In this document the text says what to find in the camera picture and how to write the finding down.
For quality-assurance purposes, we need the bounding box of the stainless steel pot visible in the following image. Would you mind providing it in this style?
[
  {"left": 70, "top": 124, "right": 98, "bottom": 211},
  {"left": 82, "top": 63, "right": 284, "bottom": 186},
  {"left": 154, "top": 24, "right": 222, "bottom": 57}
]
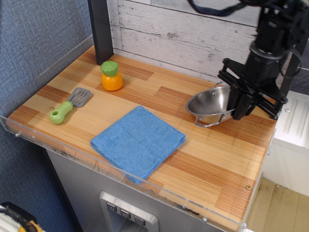
[{"left": 185, "top": 85, "right": 234, "bottom": 128}]

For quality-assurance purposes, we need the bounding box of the grey dispenser button panel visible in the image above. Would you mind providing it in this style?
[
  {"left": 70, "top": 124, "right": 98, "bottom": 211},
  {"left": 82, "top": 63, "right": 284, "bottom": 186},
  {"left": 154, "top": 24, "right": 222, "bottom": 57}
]
[{"left": 99, "top": 191, "right": 159, "bottom": 232}]

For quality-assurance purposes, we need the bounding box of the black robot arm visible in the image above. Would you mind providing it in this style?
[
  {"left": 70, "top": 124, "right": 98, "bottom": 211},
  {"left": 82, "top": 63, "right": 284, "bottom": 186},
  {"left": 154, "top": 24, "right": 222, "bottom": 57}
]
[{"left": 218, "top": 0, "right": 309, "bottom": 120}]

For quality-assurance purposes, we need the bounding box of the blue folded cloth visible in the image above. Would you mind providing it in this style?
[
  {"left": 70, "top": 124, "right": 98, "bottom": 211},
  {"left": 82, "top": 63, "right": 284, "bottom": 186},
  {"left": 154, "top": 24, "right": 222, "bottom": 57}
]
[{"left": 90, "top": 106, "right": 186, "bottom": 185}]

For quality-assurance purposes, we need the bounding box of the black and yellow object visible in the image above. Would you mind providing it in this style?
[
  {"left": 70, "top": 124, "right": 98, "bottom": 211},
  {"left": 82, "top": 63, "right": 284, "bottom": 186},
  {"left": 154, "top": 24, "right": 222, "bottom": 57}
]
[{"left": 0, "top": 202, "right": 44, "bottom": 232}]

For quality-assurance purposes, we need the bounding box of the silver toy fridge cabinet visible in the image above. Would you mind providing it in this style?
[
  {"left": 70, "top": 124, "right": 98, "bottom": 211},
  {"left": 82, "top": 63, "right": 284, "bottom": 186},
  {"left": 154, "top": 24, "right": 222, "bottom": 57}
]
[{"left": 47, "top": 151, "right": 218, "bottom": 232}]

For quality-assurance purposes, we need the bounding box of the orange toy carrot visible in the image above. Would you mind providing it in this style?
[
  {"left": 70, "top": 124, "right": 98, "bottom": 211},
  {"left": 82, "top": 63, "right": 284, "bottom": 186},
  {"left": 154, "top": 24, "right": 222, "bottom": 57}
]
[{"left": 100, "top": 61, "right": 123, "bottom": 91}]

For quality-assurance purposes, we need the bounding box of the dark left vertical post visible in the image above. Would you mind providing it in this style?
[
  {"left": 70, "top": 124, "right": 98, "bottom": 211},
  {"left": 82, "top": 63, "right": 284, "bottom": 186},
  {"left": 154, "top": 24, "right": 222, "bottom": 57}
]
[{"left": 87, "top": 0, "right": 114, "bottom": 65}]

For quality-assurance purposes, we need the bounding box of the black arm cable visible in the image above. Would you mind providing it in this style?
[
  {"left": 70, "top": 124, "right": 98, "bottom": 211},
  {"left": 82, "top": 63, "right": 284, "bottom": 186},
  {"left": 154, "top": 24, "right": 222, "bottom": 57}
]
[{"left": 187, "top": 0, "right": 247, "bottom": 17}]

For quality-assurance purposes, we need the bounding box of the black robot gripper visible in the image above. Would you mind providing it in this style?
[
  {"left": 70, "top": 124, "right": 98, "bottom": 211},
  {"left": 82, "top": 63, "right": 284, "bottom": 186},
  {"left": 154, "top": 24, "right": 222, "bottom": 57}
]
[{"left": 218, "top": 48, "right": 288, "bottom": 120}]

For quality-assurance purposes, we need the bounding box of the clear acrylic table guard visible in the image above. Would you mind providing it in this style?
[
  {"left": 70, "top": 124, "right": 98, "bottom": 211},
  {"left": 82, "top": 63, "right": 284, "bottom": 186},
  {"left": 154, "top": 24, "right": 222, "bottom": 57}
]
[{"left": 8, "top": 47, "right": 276, "bottom": 232}]

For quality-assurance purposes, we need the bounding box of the green handled grey spatula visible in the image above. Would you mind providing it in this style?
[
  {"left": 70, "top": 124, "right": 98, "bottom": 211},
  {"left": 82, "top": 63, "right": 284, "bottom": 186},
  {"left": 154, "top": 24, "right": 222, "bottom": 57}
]
[{"left": 49, "top": 87, "right": 91, "bottom": 125}]

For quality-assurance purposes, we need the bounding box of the dark vertical post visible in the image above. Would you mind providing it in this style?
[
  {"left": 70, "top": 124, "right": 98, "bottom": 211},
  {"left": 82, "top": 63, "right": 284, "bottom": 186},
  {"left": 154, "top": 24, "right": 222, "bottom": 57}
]
[
  {"left": 281, "top": 39, "right": 309, "bottom": 95},
  {"left": 87, "top": 0, "right": 114, "bottom": 65}
]

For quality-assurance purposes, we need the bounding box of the dark right vertical post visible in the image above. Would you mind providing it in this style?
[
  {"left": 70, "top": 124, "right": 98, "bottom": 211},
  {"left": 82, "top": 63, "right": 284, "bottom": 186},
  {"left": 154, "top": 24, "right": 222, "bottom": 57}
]
[{"left": 281, "top": 39, "right": 309, "bottom": 95}]

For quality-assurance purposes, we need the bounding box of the white ridged appliance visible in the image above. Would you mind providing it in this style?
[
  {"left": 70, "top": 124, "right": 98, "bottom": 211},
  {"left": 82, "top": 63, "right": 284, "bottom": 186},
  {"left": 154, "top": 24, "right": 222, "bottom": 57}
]
[{"left": 262, "top": 91, "right": 309, "bottom": 196}]

